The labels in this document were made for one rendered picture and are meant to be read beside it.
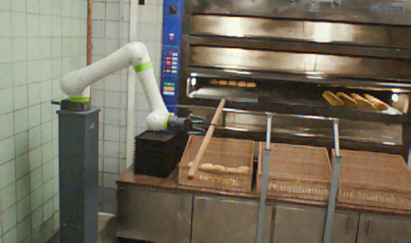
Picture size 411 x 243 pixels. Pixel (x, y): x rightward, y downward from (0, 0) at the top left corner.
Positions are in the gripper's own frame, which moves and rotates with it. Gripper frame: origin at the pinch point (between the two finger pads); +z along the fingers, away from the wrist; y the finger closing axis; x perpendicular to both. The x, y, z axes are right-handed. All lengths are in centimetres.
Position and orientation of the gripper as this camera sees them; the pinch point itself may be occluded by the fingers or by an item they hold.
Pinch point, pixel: (211, 127)
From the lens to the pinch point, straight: 231.5
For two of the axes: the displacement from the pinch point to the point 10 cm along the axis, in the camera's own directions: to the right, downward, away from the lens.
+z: 9.9, 0.9, -1.3
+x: -1.4, 1.7, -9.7
